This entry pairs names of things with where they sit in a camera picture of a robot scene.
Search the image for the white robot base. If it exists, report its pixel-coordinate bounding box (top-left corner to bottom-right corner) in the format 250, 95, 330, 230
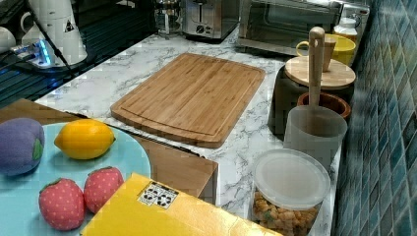
10, 0, 88, 70

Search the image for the stainless steel toaster oven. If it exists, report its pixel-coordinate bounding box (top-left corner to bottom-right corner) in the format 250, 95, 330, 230
237, 0, 370, 55

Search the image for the bamboo cutting board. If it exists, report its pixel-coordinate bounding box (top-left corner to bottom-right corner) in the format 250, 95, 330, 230
110, 53, 266, 148

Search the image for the dark canister with wooden lid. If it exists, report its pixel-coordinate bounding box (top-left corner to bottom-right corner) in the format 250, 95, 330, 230
268, 40, 356, 138

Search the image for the clear jar of cereal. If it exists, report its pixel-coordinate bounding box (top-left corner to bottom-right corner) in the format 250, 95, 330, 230
251, 148, 330, 236

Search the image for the frosted plastic cup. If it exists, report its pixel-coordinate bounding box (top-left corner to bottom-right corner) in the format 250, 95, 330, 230
283, 105, 347, 170

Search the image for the yellow cereal box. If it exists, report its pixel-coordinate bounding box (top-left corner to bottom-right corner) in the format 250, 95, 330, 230
81, 173, 282, 236

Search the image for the yellow toy lemon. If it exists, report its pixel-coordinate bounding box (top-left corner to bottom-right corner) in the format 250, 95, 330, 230
54, 119, 115, 160

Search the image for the pink plush strawberry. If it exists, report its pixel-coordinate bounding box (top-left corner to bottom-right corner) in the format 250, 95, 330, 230
38, 178, 85, 231
84, 166, 124, 213

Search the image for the yellow ceramic mug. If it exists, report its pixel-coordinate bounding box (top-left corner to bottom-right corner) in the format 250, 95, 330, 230
296, 33, 356, 66

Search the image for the white lidded orange jar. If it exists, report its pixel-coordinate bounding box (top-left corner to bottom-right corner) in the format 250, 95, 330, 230
333, 18, 357, 41

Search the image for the purple plush eggplant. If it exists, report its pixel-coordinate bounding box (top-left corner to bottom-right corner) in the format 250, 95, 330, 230
0, 118, 44, 176

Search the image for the light blue plate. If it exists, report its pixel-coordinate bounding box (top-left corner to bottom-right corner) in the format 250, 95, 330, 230
0, 123, 151, 236

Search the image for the wooden utensil handle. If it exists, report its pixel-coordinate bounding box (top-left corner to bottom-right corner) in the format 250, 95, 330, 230
309, 27, 325, 106

